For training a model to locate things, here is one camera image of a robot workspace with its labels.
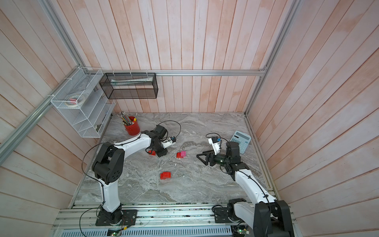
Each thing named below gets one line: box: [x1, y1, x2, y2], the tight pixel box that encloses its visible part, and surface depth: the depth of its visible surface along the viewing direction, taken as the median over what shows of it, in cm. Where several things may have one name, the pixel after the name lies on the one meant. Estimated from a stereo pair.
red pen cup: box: [124, 116, 141, 136], surface depth 104 cm
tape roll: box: [65, 94, 87, 108], surface depth 75 cm
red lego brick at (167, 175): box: [162, 171, 172, 179], surface depth 87 cm
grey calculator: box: [229, 130, 252, 154], surface depth 104 cm
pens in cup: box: [116, 111, 138, 126], surface depth 100 cm
